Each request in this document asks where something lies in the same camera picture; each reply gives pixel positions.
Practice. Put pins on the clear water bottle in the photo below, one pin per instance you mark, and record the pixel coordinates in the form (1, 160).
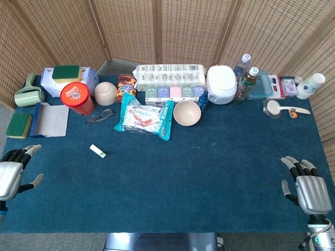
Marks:
(243, 64)

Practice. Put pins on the white lidded plastic container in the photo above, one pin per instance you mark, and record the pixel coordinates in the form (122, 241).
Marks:
(221, 83)

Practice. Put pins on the red white box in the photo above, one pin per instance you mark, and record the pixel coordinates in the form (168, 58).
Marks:
(276, 85)

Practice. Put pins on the wicker folding screen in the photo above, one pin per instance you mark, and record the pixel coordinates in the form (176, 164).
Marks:
(183, 26)

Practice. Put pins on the brown orange cookie bag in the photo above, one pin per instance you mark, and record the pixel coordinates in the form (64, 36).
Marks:
(127, 87)

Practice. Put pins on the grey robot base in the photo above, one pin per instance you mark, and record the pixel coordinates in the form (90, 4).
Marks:
(157, 243)

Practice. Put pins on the small glass cup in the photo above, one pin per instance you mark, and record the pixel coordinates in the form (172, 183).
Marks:
(269, 114)

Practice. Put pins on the flower print paper cups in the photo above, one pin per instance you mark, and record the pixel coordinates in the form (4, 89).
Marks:
(308, 87)

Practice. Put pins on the green tea bottle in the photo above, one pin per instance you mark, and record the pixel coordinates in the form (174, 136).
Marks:
(243, 87)

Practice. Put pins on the green lint roller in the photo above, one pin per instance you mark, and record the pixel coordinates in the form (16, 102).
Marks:
(27, 98)

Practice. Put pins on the red instant noodle cup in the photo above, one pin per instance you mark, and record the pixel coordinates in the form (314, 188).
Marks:
(74, 94)

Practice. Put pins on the teal snack bag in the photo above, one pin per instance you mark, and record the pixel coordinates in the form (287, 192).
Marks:
(142, 119)

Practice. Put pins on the pale green strip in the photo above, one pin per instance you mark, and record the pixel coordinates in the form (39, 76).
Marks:
(95, 149)

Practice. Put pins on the upright beige bowl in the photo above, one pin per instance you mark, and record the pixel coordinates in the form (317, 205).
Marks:
(187, 113)

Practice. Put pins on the colourful pocket tissue pack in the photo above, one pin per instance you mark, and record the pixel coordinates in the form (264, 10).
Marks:
(175, 94)

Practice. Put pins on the small white bottle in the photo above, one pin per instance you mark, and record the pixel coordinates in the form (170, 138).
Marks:
(298, 79)

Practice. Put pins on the upside-down beige bowl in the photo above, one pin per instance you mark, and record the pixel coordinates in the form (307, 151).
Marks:
(105, 92)

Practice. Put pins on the blue spray bottle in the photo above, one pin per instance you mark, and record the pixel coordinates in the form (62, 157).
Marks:
(202, 100)

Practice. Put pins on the clear purple case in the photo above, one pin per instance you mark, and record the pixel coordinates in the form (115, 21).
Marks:
(289, 87)

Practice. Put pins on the clear blue-lidded food container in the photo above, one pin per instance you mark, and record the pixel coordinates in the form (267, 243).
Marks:
(261, 87)

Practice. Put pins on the green yellow sponge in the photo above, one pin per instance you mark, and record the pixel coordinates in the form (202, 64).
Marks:
(65, 72)
(17, 125)

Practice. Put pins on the blue table cloth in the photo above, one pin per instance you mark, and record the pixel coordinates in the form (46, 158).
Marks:
(183, 170)

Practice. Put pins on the white tissue pack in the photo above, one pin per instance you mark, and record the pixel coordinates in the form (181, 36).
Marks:
(48, 83)

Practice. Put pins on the dark framed eyeglasses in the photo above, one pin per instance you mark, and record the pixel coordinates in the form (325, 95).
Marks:
(106, 113)

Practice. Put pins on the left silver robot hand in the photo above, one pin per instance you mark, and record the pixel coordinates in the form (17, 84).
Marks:
(9, 177)

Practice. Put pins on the toilet paper roll pack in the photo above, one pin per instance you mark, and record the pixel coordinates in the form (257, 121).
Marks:
(170, 75)

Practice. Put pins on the beige plastic spoon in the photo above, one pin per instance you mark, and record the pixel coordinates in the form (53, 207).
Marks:
(273, 107)

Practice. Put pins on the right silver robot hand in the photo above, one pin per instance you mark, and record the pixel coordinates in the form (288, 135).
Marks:
(312, 191)

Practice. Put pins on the small wrapped candy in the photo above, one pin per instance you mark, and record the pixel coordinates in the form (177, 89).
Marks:
(293, 113)

